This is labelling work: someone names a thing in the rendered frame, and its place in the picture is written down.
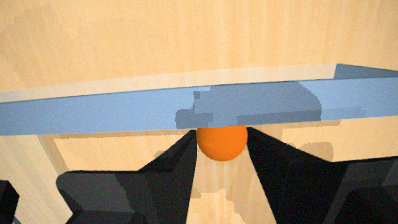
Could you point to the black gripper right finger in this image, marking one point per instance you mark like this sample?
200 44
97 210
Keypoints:
304 189

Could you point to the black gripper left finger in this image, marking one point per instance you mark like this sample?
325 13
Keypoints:
160 190

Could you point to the light blue l-shaped wall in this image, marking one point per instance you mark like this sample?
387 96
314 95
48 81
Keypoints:
205 106

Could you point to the orange ball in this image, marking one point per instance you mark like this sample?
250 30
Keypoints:
222 143

